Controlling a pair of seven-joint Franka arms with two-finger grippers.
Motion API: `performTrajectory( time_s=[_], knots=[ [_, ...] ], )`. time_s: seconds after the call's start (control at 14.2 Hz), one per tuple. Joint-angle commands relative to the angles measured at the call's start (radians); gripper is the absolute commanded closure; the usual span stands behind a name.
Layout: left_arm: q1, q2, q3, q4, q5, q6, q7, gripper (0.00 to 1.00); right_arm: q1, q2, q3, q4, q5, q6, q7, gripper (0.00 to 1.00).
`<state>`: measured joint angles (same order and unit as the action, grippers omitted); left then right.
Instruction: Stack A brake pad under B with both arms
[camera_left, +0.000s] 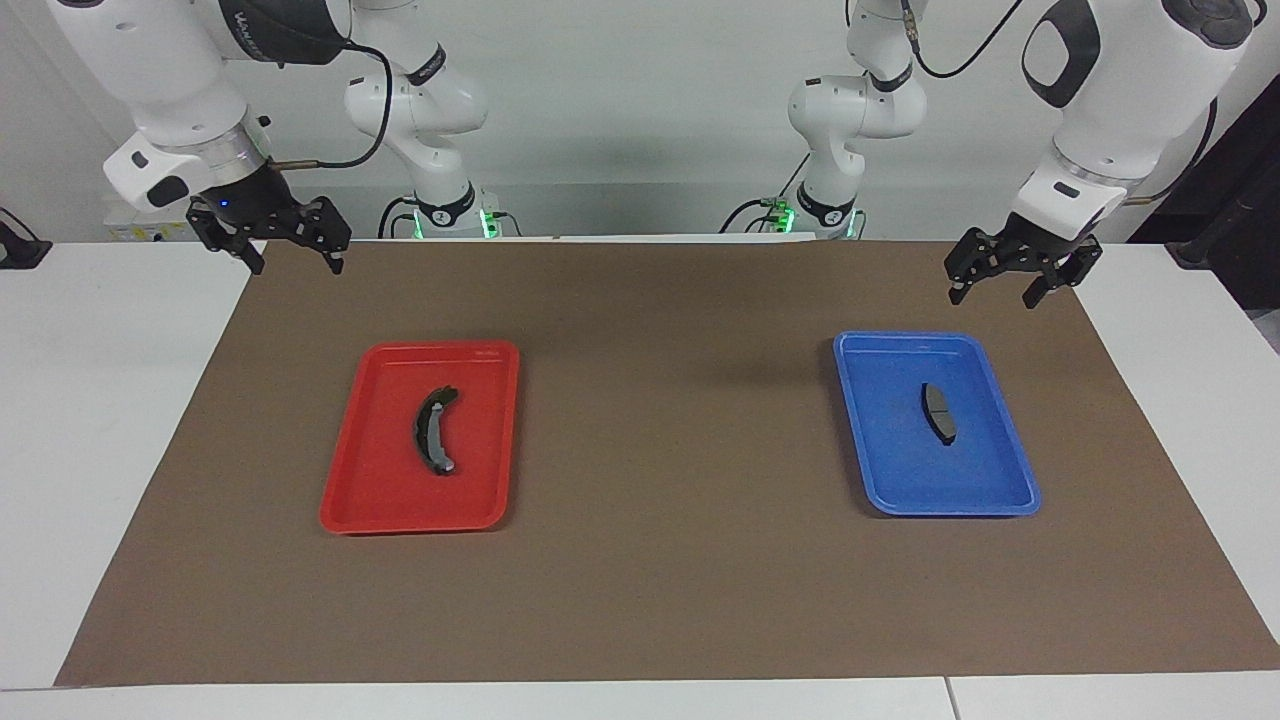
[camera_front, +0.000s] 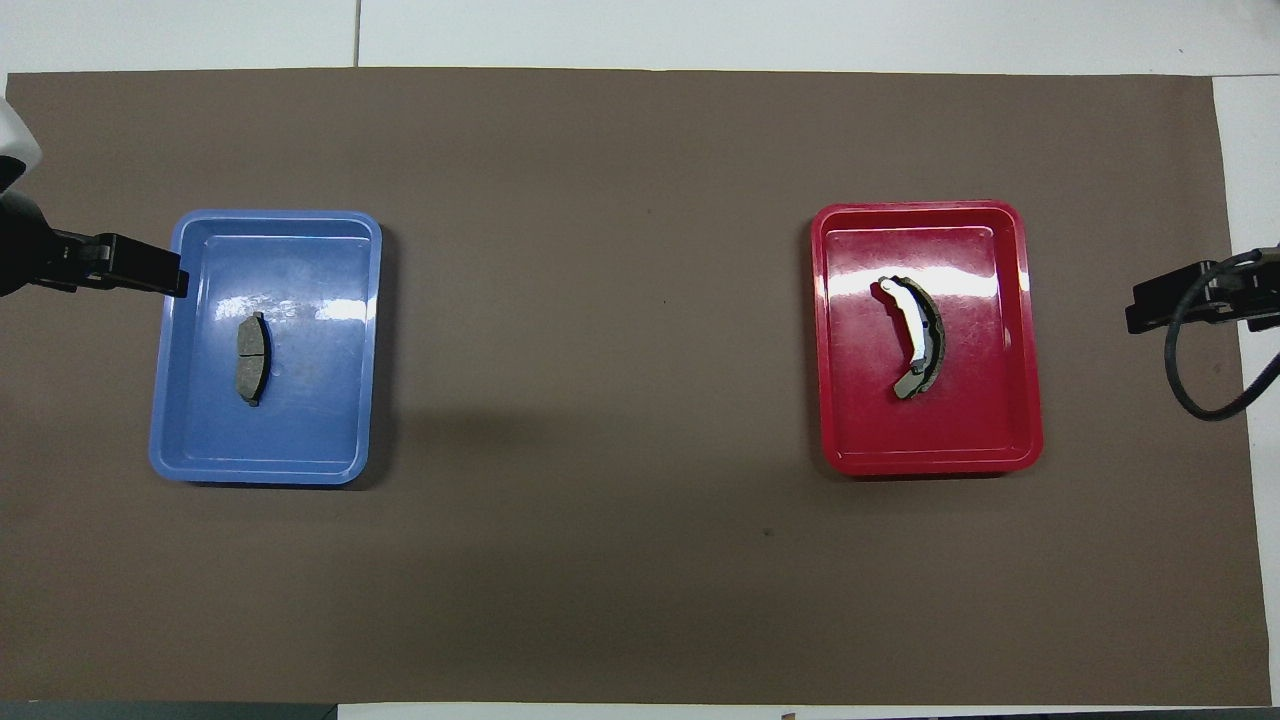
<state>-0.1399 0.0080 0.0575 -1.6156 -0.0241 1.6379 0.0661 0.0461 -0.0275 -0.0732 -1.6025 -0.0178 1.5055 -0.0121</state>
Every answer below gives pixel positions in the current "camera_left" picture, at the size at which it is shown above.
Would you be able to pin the brown table mat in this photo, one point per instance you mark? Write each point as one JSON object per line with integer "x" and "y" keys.
{"x": 650, "y": 580}

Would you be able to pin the dark cabinet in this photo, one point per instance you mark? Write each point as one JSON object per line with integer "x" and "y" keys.
{"x": 1250, "y": 200}

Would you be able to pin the curved dark brake shoe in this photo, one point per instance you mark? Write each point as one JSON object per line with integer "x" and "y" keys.
{"x": 430, "y": 430}

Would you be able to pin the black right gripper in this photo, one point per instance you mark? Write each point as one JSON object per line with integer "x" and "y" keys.
{"x": 250, "y": 205}

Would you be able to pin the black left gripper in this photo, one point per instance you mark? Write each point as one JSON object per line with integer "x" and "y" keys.
{"x": 1030, "y": 250}

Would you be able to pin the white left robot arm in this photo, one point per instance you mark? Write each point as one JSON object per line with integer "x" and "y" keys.
{"x": 1120, "y": 90}

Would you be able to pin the black table clamp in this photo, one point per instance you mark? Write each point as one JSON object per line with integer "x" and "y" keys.
{"x": 20, "y": 250}

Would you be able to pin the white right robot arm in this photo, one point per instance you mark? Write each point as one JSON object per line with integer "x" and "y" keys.
{"x": 170, "y": 80}

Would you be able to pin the red plastic tray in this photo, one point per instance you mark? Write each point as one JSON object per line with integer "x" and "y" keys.
{"x": 480, "y": 450}

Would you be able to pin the white box yellow label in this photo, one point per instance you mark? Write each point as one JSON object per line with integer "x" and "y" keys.
{"x": 140, "y": 228}

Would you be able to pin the grey brake pad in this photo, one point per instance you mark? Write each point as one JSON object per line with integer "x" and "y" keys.
{"x": 939, "y": 412}

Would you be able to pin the blue plastic tray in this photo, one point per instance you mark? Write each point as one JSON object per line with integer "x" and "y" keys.
{"x": 900, "y": 450}

